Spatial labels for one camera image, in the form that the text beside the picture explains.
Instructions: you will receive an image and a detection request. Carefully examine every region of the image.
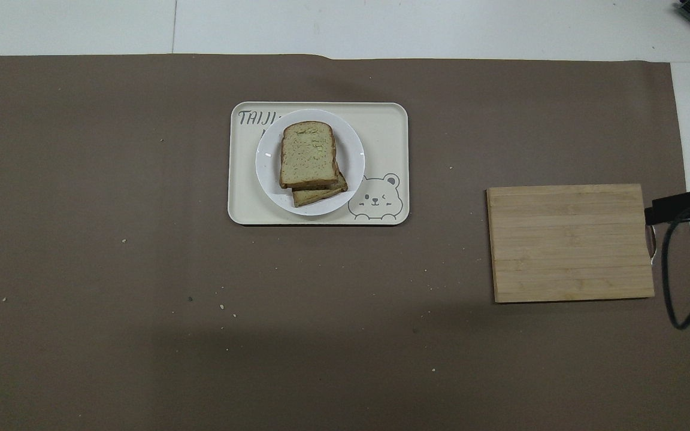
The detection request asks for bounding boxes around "white round plate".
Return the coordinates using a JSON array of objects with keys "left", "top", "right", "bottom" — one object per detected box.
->
[{"left": 255, "top": 108, "right": 366, "bottom": 217}]

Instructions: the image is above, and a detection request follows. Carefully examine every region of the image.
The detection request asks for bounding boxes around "square toast bread slice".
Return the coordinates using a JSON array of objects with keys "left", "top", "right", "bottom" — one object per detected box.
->
[
  {"left": 292, "top": 172, "right": 349, "bottom": 208},
  {"left": 279, "top": 121, "right": 341, "bottom": 190}
]

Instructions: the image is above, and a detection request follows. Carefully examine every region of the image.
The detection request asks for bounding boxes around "cream tray with bear print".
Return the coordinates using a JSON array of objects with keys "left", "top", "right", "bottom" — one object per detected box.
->
[{"left": 227, "top": 101, "right": 410, "bottom": 226}]

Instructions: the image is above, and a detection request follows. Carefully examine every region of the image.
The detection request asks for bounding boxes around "bamboo cutting board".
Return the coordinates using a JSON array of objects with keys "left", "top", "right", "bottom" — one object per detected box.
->
[{"left": 486, "top": 183, "right": 658, "bottom": 303}]

